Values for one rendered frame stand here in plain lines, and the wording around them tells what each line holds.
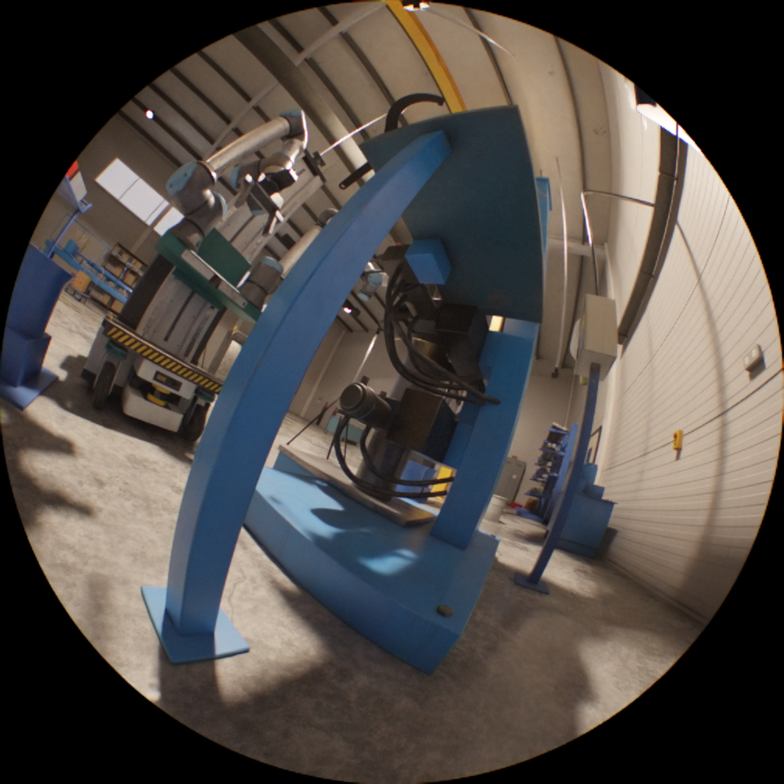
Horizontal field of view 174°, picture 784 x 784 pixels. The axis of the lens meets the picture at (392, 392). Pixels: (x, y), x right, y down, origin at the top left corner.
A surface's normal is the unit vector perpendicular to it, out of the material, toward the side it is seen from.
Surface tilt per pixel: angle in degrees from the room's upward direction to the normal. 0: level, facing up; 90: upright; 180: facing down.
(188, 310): 90
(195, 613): 90
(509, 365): 90
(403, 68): 173
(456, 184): 180
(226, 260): 90
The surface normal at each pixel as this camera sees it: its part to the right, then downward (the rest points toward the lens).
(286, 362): 0.81, 0.22
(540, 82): -0.48, 0.86
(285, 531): -0.44, -0.38
